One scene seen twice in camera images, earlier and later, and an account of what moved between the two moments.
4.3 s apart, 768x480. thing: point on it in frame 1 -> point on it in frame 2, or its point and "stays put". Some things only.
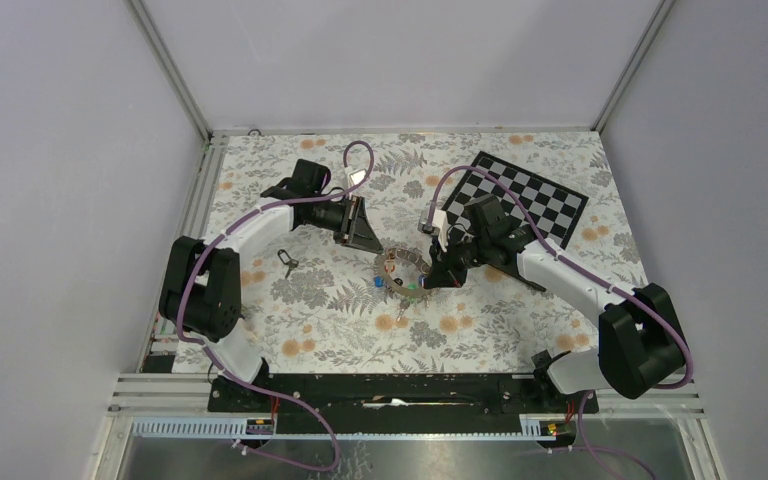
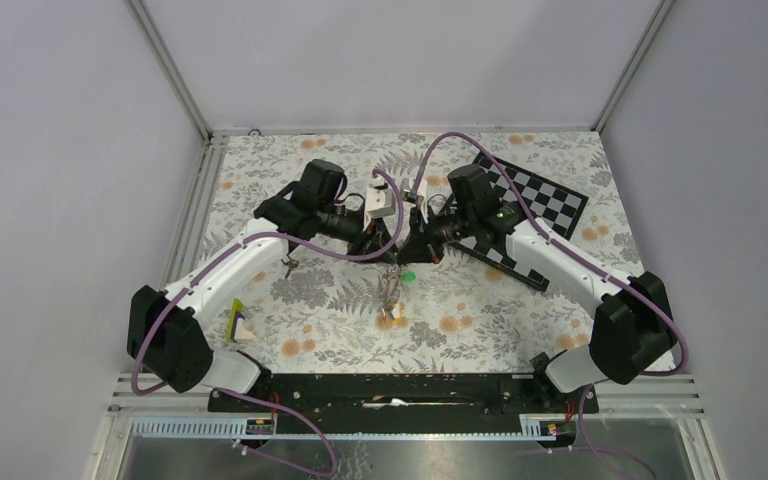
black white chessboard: (556, 208) stays put
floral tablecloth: (314, 303) stays put
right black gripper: (443, 271) -> (421, 245)
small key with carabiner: (285, 258) stays put
